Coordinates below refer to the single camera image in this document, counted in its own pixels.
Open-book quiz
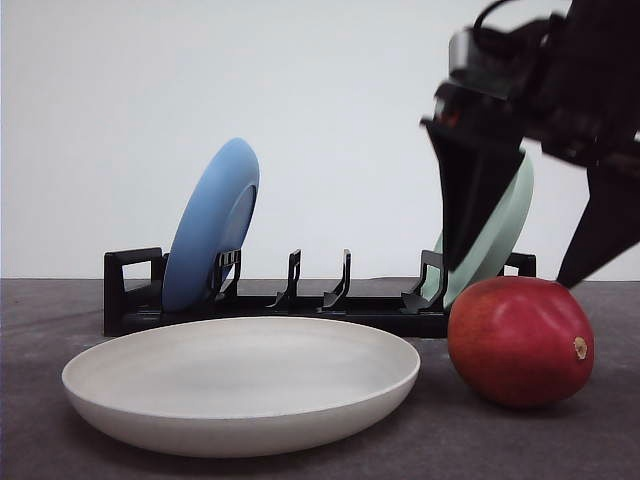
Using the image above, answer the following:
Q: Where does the red pomegranate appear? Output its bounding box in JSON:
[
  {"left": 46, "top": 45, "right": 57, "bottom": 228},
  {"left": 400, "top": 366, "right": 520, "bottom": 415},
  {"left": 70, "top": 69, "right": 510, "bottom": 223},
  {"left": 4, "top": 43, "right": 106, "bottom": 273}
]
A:
[{"left": 447, "top": 276, "right": 595, "bottom": 409}]

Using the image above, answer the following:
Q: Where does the blue plate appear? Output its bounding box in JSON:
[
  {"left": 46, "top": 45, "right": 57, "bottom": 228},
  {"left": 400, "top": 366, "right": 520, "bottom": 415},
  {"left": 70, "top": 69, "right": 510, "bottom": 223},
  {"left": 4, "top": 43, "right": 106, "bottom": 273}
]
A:
[{"left": 162, "top": 138, "right": 260, "bottom": 312}]

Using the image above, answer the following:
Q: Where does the black plastic dish rack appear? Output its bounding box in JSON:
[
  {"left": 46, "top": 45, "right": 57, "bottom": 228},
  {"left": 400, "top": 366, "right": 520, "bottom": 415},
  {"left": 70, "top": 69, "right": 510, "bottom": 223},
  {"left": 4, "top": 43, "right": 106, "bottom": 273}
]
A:
[{"left": 103, "top": 248, "right": 537, "bottom": 337}]

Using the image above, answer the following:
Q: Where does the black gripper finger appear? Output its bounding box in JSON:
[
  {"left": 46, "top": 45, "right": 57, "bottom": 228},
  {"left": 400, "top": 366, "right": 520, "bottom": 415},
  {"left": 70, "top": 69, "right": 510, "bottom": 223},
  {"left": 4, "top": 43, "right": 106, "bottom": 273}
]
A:
[
  {"left": 556, "top": 163, "right": 640, "bottom": 289},
  {"left": 425, "top": 124, "right": 526, "bottom": 273}
]

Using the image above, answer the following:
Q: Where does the green plate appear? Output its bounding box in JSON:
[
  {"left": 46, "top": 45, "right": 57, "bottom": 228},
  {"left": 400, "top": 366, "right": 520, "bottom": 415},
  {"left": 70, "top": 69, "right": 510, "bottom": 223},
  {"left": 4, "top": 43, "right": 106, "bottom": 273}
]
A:
[{"left": 434, "top": 146, "right": 535, "bottom": 309}]

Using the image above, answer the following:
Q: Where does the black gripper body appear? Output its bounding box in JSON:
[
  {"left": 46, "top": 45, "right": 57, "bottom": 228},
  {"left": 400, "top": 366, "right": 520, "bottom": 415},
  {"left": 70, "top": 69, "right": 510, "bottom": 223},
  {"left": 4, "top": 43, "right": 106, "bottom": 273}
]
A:
[{"left": 421, "top": 0, "right": 640, "bottom": 168}]

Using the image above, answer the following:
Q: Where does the white plate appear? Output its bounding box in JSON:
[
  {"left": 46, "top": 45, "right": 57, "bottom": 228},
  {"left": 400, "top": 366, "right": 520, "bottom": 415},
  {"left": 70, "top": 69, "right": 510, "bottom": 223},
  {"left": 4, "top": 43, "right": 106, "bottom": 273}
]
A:
[{"left": 62, "top": 317, "right": 421, "bottom": 458}]

